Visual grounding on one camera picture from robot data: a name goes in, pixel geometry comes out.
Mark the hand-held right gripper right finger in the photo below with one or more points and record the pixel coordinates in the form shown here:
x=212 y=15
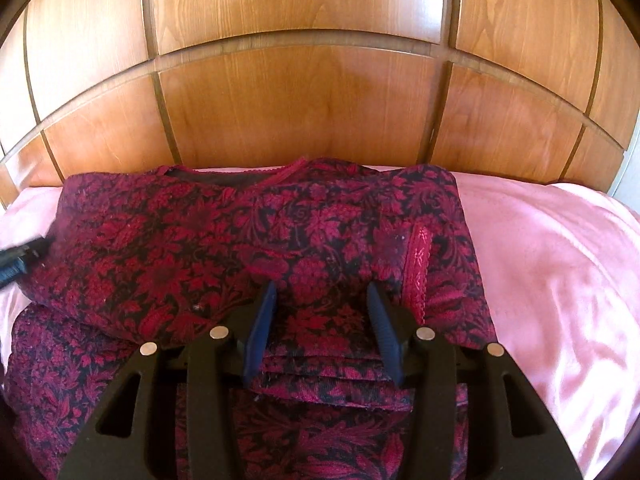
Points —
x=387 y=340

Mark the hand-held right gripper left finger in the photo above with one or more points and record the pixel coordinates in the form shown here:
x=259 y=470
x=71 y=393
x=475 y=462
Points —
x=257 y=340

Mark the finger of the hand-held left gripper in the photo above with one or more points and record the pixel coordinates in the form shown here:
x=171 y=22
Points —
x=22 y=256

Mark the red floral garment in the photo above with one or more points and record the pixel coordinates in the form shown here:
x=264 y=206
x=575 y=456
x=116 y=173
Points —
x=175 y=240

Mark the pink bed sheet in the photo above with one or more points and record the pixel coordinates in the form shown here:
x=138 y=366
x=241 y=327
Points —
x=550 y=270

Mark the wooden wardrobe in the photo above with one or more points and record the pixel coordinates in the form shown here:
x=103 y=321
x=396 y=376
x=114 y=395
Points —
x=300 y=110

